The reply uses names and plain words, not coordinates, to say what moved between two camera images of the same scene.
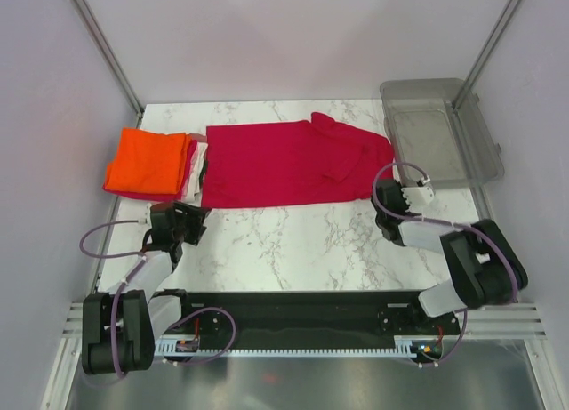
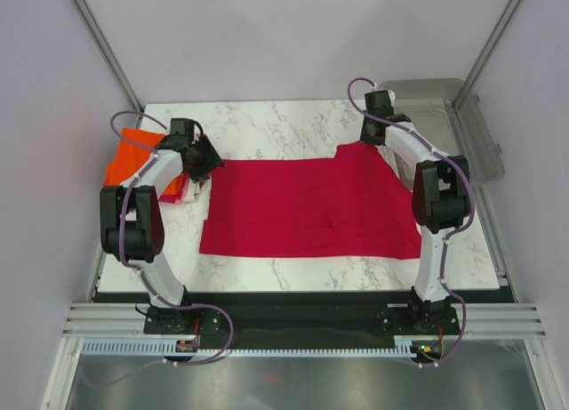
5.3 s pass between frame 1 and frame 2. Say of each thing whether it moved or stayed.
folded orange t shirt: stayed
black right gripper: moved
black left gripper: moved
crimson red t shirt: moved
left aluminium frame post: stayed
